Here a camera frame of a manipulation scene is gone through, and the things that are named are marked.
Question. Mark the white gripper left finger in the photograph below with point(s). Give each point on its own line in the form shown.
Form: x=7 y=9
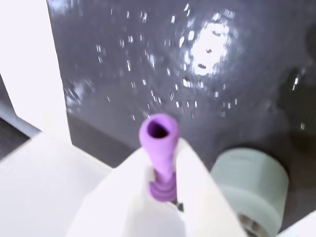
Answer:
x=118 y=197

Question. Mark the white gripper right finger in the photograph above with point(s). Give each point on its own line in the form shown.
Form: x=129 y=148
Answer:
x=202 y=197

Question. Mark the purple ribbed pen grip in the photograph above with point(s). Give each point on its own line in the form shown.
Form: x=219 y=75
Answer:
x=159 y=138

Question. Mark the grey-green steel mug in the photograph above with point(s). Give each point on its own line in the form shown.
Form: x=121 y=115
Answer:
x=254 y=182

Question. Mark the glossy black table mat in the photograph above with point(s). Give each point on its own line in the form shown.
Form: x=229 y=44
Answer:
x=172 y=61

